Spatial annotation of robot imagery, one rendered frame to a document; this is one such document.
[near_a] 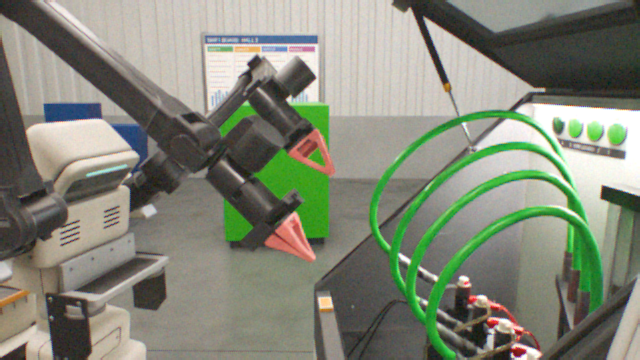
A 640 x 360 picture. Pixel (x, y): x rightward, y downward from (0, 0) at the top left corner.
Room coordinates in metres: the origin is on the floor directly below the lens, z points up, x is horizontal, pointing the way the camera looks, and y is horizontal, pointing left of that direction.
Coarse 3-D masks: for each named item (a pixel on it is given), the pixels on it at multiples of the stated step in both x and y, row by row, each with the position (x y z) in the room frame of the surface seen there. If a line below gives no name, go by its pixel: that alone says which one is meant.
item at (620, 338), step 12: (636, 288) 0.44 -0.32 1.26; (636, 300) 0.44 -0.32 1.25; (636, 312) 0.44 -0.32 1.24; (624, 324) 0.44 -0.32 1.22; (636, 324) 0.43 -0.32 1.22; (624, 336) 0.44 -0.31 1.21; (636, 336) 0.43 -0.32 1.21; (612, 348) 0.44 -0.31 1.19; (624, 348) 0.43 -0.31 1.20; (636, 348) 0.42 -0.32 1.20
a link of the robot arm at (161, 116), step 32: (0, 0) 0.70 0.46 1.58; (32, 0) 0.70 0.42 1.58; (32, 32) 0.71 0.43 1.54; (64, 32) 0.70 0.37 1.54; (96, 64) 0.69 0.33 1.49; (128, 64) 0.71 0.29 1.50; (128, 96) 0.68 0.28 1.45; (160, 96) 0.68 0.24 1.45; (160, 128) 0.66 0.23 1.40; (192, 128) 0.66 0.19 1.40
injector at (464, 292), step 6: (456, 282) 0.80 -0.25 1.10; (456, 288) 0.79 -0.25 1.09; (462, 288) 0.78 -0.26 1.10; (468, 288) 0.79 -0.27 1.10; (456, 294) 0.79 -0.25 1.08; (462, 294) 0.78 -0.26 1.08; (468, 294) 0.79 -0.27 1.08; (456, 300) 0.79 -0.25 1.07; (462, 300) 0.78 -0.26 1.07; (444, 306) 0.80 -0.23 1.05; (450, 306) 0.79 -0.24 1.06; (456, 306) 0.79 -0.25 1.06; (462, 306) 0.78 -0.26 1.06; (450, 312) 0.79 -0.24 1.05; (456, 312) 0.79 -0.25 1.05; (462, 312) 0.78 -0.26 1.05; (468, 312) 0.79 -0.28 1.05; (456, 318) 0.79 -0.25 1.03; (462, 318) 0.78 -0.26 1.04; (462, 336) 0.79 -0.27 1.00; (462, 354) 0.79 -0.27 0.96
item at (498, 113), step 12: (456, 120) 0.79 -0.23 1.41; (468, 120) 0.79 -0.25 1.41; (516, 120) 0.80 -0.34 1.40; (528, 120) 0.80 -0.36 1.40; (432, 132) 0.79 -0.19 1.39; (540, 132) 0.80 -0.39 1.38; (420, 144) 0.78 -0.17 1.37; (552, 144) 0.80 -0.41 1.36; (408, 156) 0.78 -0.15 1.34; (564, 156) 0.81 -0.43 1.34; (396, 168) 0.78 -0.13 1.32; (384, 180) 0.78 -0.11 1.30; (372, 204) 0.78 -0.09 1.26; (372, 216) 0.78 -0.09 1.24; (372, 228) 0.78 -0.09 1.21; (384, 240) 0.79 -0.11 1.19; (564, 252) 0.81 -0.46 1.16
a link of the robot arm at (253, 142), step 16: (240, 128) 0.65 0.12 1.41; (256, 128) 0.64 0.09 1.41; (272, 128) 0.68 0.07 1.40; (176, 144) 0.65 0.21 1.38; (192, 144) 0.64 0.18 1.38; (224, 144) 0.66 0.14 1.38; (240, 144) 0.64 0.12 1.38; (256, 144) 0.63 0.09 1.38; (272, 144) 0.63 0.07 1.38; (192, 160) 0.65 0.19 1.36; (208, 160) 0.66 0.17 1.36; (240, 160) 0.64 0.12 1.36; (256, 160) 0.64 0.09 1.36
